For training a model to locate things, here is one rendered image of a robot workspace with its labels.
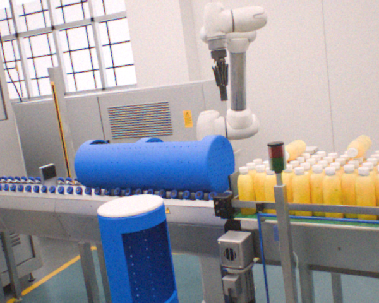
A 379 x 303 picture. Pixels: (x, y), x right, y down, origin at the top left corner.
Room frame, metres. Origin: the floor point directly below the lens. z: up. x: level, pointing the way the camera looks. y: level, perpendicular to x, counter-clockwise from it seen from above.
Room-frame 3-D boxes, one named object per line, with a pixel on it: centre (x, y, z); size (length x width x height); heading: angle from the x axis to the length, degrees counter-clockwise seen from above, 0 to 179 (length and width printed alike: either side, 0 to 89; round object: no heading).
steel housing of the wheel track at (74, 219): (2.77, 0.69, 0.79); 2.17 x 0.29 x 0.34; 56
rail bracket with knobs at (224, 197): (2.00, -0.11, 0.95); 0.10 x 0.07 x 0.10; 146
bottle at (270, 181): (1.94, -0.32, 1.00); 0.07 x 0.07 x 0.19
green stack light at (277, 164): (1.67, -0.30, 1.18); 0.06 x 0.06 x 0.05
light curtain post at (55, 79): (3.29, 0.87, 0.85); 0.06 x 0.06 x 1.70; 56
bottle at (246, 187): (2.01, -0.21, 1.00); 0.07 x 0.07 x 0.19
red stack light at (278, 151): (1.67, -0.30, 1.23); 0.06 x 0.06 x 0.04
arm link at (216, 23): (2.22, -0.19, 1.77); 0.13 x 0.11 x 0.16; 90
